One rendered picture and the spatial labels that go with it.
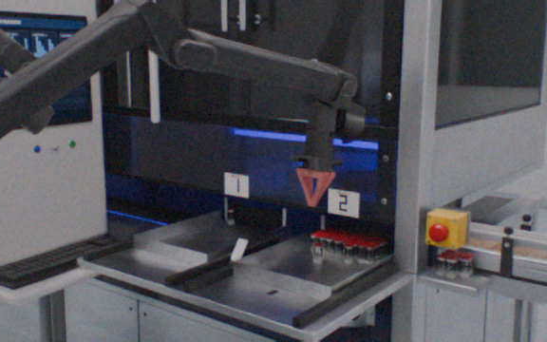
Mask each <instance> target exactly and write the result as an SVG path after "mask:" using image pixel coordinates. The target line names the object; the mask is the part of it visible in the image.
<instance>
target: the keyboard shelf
mask: <svg viewBox="0 0 547 342"><path fill-rule="evenodd" d="M98 275H102V274H99V273H96V272H93V271H90V270H87V269H85V268H82V267H80V268H77V269H74V270H71V271H68V272H65V273H62V274H58V275H55V276H52V277H49V278H46V280H42V281H39V282H36V283H33V284H30V285H27V286H24V287H22V288H19V289H16V290H13V289H9V288H6V287H3V286H0V300H2V301H5V302H7V303H9V304H12V305H21V304H23V303H26V302H29V301H32V300H34V299H37V297H40V296H42V295H48V294H51V293H53V292H56V291H59V290H61V289H64V288H67V287H70V286H72V285H75V284H78V282H80V281H84V280H87V279H90V278H92V277H94V276H98Z"/></svg>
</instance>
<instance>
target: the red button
mask: <svg viewBox="0 0 547 342"><path fill-rule="evenodd" d="M428 233H429V236H430V238H431V239H432V241H434V242H436V243H440V242H444V241H445V240H446V239H447V238H448V234H449V232H448V229H447V227H446V226H445V225H442V224H440V223H436V224H434V225H432V226H431V227H430V228H429V231H428Z"/></svg>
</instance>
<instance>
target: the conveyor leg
mask: <svg viewBox="0 0 547 342"><path fill-rule="evenodd" d="M501 295H504V296H509V298H514V299H515V300H516V301H515V312H514V326H513V338H512V342H536V333H537V322H538V304H539V305H542V304H544V302H538V301H535V300H530V299H525V298H521V297H517V296H516V295H512V294H504V293H501Z"/></svg>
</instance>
